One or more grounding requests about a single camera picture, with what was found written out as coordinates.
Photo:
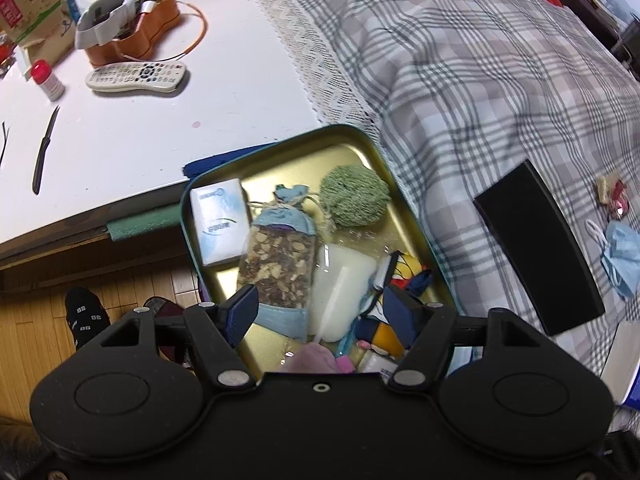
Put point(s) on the pink soft toy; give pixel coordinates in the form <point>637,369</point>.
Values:
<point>315,360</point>

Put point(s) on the blue cloth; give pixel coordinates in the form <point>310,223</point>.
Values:
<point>200,166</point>

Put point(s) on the blue face mask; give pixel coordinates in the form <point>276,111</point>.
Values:
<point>622,255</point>

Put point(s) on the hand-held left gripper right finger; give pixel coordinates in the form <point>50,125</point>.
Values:
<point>400,315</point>

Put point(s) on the orange bone-shaped tin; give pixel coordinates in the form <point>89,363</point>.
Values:
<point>160,15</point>

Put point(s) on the small white packet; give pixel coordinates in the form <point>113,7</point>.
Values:
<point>375,362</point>

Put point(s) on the gold tin tray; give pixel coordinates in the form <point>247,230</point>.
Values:
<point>295,160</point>

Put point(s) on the green knitted scrubber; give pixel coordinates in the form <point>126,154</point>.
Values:
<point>355,197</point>

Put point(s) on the white bottle red cap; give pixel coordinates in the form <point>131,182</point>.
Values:
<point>50,85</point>

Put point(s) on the thin black stick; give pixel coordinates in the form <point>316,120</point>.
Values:
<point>4,142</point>

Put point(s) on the person's foot in patterned sock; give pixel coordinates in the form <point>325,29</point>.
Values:
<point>82,315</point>

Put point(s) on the green foam strip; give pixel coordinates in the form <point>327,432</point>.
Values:
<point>140,225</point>

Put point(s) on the dark red slipper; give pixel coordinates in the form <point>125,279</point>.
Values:
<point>170,310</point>

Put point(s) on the cartoon print sock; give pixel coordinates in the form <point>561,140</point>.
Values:
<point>410,265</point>

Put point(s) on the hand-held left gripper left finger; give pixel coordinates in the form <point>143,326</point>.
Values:
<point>242,310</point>

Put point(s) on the red wrapped candy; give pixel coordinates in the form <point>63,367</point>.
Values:
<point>617,200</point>

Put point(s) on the cardboard box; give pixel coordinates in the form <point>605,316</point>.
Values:
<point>35,10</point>

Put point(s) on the black knife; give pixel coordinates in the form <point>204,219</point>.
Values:
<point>42,155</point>

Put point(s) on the blue dried herb sachet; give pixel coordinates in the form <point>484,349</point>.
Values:
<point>280,260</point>

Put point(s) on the white translucent pouch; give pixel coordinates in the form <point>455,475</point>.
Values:
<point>345,280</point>

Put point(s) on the white tissue pack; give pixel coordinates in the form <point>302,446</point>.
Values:
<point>220,225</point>

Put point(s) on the black rectangular box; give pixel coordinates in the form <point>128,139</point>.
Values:
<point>540,250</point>

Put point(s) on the grey plaid blanket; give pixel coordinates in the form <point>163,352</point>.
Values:
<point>475,60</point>

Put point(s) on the white remote control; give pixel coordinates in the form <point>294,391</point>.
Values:
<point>135,76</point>

